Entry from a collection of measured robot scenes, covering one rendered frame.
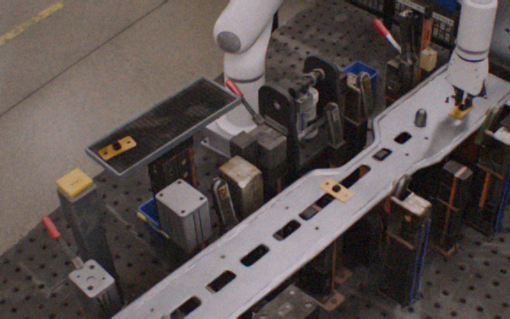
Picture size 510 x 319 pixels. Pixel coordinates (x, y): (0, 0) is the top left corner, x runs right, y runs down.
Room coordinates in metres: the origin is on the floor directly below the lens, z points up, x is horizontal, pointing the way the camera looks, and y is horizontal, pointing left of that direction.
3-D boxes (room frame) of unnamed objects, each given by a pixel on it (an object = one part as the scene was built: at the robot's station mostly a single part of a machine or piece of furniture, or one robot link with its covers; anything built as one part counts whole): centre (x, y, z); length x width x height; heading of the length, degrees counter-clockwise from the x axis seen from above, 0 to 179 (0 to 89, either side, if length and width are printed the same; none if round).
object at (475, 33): (1.55, -0.58, 1.28); 0.09 x 0.08 x 0.13; 159
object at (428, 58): (1.73, -0.52, 0.88); 0.04 x 0.04 x 0.36; 42
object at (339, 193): (1.28, -0.19, 1.01); 0.08 x 0.04 x 0.01; 41
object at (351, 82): (1.61, -0.28, 0.88); 0.11 x 0.09 x 0.37; 42
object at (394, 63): (1.71, -0.43, 0.88); 0.07 x 0.06 x 0.35; 42
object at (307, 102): (1.50, -0.13, 0.94); 0.18 x 0.13 x 0.49; 132
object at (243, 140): (1.37, 0.02, 0.90); 0.05 x 0.05 x 0.40; 42
